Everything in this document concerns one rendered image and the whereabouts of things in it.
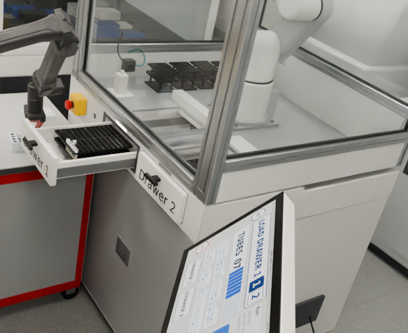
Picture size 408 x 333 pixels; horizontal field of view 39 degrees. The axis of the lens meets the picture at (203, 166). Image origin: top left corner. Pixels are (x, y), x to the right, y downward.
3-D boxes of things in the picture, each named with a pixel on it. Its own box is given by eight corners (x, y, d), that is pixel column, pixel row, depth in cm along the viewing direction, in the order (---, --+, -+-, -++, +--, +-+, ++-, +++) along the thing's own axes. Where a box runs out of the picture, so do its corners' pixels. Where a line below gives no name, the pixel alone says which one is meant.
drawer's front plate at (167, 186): (177, 224, 183) (183, 195, 177) (134, 178, 202) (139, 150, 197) (182, 223, 184) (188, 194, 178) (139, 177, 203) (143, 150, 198)
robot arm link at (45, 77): (50, 15, 168) (65, 49, 167) (69, 12, 171) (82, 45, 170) (28, 73, 206) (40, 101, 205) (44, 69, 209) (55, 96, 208)
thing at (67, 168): (54, 180, 189) (55, 164, 186) (27, 143, 206) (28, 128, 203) (159, 164, 211) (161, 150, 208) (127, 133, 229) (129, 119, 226)
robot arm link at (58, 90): (36, 69, 202) (45, 90, 201) (64, 64, 210) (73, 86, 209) (23, 83, 211) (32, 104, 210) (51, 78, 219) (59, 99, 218)
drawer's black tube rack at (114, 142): (72, 170, 196) (74, 153, 193) (53, 145, 208) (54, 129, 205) (130, 161, 208) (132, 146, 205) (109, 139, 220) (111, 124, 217)
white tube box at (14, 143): (11, 152, 213) (11, 143, 211) (7, 141, 219) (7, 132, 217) (45, 150, 219) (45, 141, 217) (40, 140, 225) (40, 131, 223)
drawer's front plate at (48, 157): (50, 187, 187) (53, 157, 182) (20, 145, 207) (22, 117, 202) (55, 186, 188) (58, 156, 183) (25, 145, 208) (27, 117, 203)
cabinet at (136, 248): (157, 417, 215) (197, 246, 177) (54, 253, 285) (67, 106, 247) (332, 340, 269) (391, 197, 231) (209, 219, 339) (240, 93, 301)
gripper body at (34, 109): (41, 108, 220) (41, 90, 216) (45, 121, 212) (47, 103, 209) (23, 108, 217) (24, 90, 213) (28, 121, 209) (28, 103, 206)
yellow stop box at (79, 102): (73, 116, 231) (75, 100, 227) (67, 108, 236) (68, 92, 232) (85, 115, 234) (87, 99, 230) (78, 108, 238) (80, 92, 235)
